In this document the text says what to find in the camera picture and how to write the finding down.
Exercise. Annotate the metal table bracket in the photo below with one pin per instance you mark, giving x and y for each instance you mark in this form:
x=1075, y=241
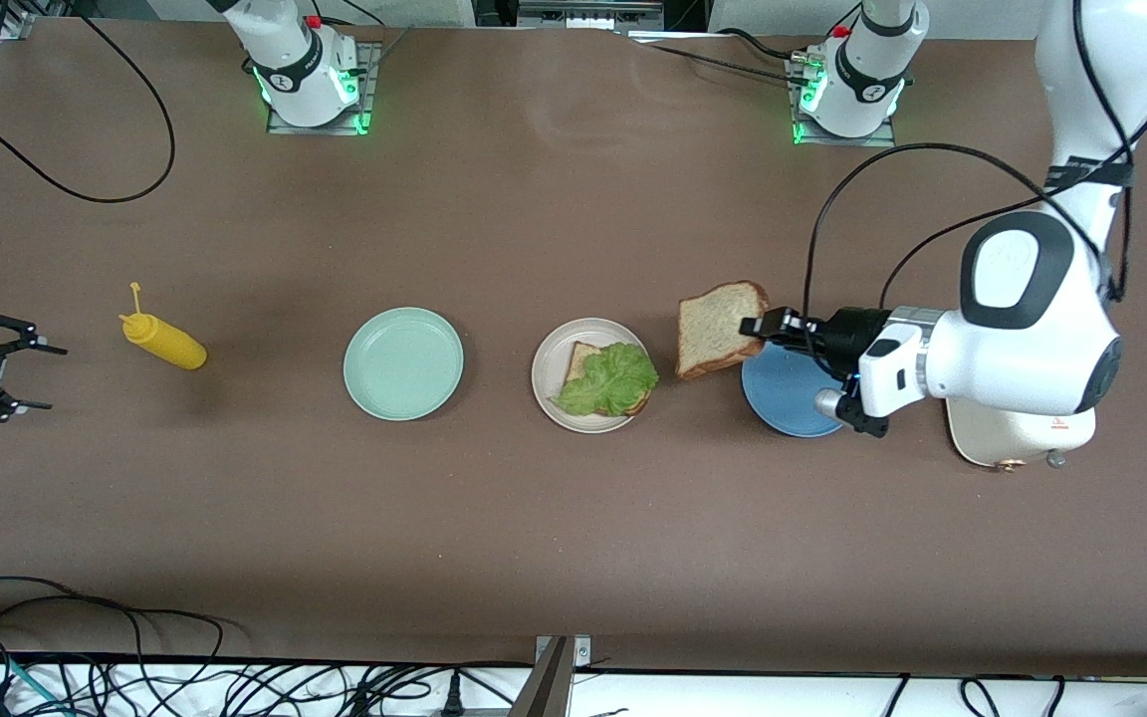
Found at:
x=554, y=677

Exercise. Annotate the white toaster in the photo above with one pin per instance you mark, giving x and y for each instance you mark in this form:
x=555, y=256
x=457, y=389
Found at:
x=1012, y=438

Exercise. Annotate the black equipment rack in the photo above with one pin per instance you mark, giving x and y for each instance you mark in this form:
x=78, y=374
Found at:
x=588, y=12

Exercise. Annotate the beige plate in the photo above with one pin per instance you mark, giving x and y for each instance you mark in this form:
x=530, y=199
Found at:
x=549, y=363

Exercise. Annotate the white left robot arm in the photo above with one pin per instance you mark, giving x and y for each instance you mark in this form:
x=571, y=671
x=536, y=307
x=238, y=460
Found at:
x=1022, y=339

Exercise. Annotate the brown bread slice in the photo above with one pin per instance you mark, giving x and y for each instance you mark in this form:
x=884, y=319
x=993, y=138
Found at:
x=718, y=329
x=578, y=358

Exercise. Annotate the green lettuce leaf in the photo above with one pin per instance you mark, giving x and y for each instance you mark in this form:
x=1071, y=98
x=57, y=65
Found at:
x=613, y=383

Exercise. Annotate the green plate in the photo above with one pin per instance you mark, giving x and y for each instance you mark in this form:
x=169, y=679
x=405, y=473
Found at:
x=402, y=363

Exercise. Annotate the blue plate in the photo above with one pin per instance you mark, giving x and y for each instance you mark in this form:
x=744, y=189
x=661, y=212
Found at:
x=783, y=398

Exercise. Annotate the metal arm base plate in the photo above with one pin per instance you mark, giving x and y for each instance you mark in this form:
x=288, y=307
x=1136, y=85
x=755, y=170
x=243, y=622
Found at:
x=847, y=141
x=371, y=90

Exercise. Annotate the yellow mustard squeeze bottle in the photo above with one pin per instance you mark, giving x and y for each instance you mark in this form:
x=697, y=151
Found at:
x=170, y=344

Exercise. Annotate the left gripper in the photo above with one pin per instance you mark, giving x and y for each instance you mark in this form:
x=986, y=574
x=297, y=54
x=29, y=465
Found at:
x=847, y=337

